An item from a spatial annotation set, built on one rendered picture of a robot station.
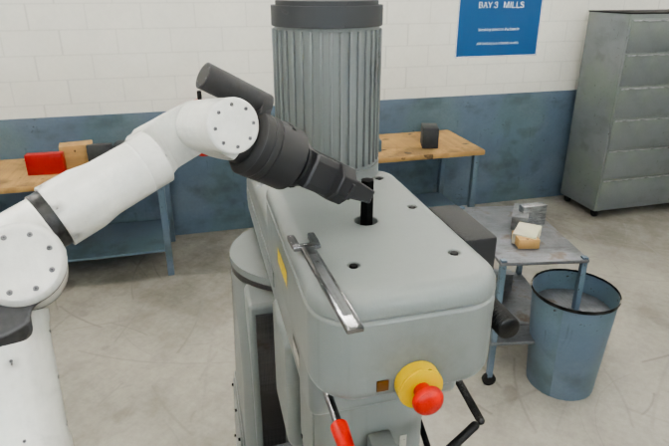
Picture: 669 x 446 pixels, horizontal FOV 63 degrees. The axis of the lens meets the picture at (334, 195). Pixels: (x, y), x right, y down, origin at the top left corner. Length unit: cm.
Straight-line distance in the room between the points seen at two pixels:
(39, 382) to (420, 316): 41
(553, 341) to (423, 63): 306
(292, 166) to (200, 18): 429
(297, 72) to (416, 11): 444
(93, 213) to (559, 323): 289
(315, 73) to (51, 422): 63
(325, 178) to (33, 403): 41
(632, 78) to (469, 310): 526
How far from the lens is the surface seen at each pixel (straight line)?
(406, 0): 532
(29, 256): 57
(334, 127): 95
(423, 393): 70
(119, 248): 478
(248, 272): 139
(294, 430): 120
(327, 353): 70
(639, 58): 589
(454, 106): 565
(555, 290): 360
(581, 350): 337
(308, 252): 74
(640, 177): 632
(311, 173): 72
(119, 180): 62
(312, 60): 93
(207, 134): 63
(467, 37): 561
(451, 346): 74
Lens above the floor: 223
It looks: 21 degrees down
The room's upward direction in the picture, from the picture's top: straight up
